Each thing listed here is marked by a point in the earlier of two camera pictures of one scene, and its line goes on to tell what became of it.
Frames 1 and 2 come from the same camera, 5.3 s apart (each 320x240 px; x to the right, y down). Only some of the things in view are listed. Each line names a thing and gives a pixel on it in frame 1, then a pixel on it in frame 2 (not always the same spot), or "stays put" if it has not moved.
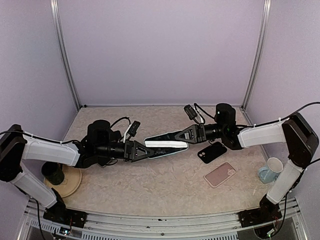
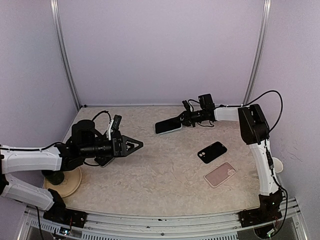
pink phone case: x=219 y=174 stays put
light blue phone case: x=164 y=144 → x=168 y=125
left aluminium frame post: x=57 y=23 stays put
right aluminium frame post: x=259 y=53 stays put
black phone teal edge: x=165 y=144 → x=168 y=125
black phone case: x=212 y=152 stays put
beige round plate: x=72 y=177 stays put
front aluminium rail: x=158 y=225 stays put
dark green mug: x=52 y=171 stays put
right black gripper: x=195 y=130 → x=188 y=119
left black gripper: x=133 y=157 → x=123 y=151
